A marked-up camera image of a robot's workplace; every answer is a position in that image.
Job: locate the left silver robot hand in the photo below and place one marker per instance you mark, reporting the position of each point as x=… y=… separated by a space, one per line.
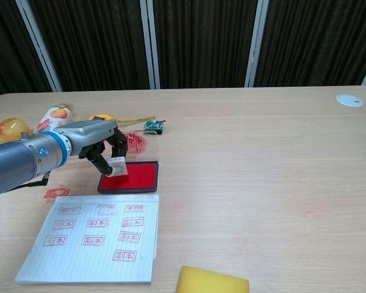
x=88 y=135

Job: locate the small rubber stamp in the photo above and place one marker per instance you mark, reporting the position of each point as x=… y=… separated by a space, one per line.
x=120 y=169

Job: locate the yellow tape measure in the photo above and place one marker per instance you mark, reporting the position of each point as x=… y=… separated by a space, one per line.
x=102 y=117

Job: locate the peach juice bottle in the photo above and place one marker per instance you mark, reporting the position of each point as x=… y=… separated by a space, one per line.
x=56 y=117

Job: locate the clear ink pad lid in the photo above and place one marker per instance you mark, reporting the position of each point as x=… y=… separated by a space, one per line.
x=149 y=146

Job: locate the small green circuit board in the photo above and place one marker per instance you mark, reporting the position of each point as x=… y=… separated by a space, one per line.
x=152 y=125

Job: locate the red ink pad black case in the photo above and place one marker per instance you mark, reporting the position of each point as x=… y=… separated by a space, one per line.
x=137 y=180

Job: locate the orange yellow toy fruit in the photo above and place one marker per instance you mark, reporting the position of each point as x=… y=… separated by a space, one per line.
x=12 y=128

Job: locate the white stamped notebook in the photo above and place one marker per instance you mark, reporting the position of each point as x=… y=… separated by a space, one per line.
x=88 y=268

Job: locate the black pleated curtain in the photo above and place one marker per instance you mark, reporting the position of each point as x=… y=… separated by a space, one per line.
x=201 y=39

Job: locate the yellow sponge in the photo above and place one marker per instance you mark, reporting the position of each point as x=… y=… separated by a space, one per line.
x=210 y=280

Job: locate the grey double partition post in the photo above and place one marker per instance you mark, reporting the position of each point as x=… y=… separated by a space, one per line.
x=154 y=76

